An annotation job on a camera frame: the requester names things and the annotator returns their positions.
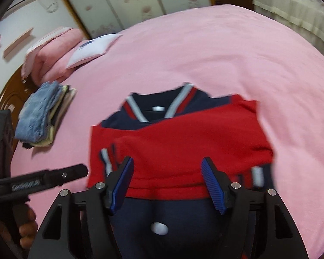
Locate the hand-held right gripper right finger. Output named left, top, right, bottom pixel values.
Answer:
left=201, top=156, right=304, bottom=259

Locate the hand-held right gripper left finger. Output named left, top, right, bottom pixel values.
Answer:
left=28, top=156, right=135, bottom=259

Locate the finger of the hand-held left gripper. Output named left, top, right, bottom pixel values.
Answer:
left=45, top=163, right=88, bottom=190

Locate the red and navy jacket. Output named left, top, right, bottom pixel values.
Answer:
left=86, top=82, right=274, bottom=259

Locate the stack of folded clothes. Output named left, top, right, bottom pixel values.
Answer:
left=16, top=82, right=64, bottom=142

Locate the person's left hand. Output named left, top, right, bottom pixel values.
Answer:
left=18, top=204, right=39, bottom=249

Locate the folded cream cloth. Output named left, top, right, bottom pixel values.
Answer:
left=34, top=85, right=77, bottom=147

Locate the wooden headboard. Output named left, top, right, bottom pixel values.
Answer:
left=0, top=65, right=40, bottom=152

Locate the pink folded blanket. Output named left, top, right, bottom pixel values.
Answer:
left=21, top=28, right=85, bottom=85

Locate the light pink pillow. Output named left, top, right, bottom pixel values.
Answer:
left=25, top=27, right=73, bottom=56

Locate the white printed pillow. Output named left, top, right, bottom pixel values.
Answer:
left=66, top=34, right=123, bottom=69

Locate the pink bed blanket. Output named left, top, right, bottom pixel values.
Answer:
left=9, top=4, right=324, bottom=259

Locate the floral wardrobe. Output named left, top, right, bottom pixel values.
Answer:
left=54, top=0, right=219, bottom=39

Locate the cream covered furniture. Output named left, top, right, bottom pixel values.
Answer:
left=252, top=0, right=324, bottom=68

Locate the wooden wall strip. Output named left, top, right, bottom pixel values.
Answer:
left=4, top=28, right=33, bottom=58

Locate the white wall cable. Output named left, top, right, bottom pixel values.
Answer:
left=40, top=0, right=58, bottom=13

